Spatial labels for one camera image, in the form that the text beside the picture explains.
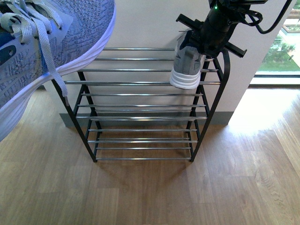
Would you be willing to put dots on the grey sneaker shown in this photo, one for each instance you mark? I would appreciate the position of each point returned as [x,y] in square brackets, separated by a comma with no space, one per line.
[42,40]
[185,73]

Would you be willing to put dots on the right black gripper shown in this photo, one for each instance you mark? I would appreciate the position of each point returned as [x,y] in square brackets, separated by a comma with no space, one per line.
[211,36]

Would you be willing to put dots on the black metal shoe rack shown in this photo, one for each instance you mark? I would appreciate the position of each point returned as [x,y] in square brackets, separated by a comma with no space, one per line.
[132,106]

